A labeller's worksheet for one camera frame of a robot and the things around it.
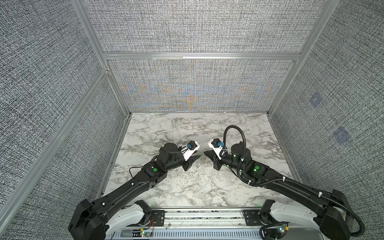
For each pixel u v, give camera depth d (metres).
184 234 0.70
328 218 0.39
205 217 0.75
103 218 0.40
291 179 0.49
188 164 0.64
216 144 0.61
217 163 0.64
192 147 0.62
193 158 0.66
